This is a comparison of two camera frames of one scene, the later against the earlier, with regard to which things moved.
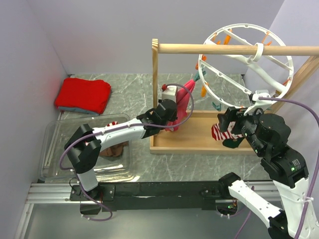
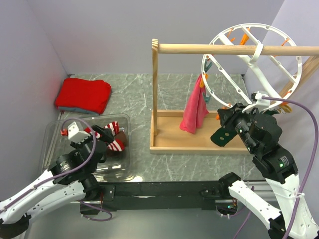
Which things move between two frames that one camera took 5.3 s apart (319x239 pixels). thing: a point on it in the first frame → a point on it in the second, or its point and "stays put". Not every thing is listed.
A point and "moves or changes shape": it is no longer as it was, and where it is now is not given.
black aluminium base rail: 136,196 stays put
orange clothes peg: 204,91 → 245,38
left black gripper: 174,116 → 107,134
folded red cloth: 90,95 stays put
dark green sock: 233,143 → 222,135
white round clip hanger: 248,63 moves or changes shape
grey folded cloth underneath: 77,110 stays put
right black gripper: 232,112 stays put
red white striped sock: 218,135 → 116,145
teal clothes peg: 218,107 → 206,98
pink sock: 183,96 → 196,108
